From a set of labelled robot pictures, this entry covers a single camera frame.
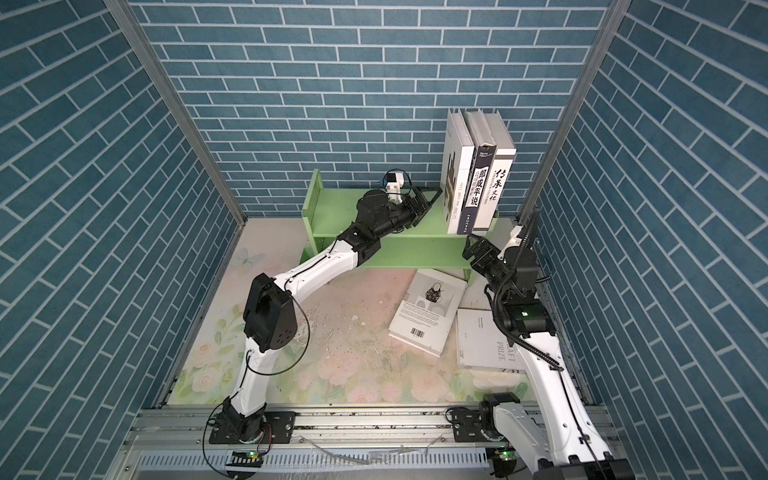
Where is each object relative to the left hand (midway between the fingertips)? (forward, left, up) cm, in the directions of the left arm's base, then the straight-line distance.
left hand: (438, 198), depth 77 cm
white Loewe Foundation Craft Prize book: (-26, -14, -33) cm, 44 cm away
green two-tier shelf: (+4, +31, -9) cm, 33 cm away
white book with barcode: (-16, +1, -32) cm, 36 cm away
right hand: (-11, -9, -4) cm, 14 cm away
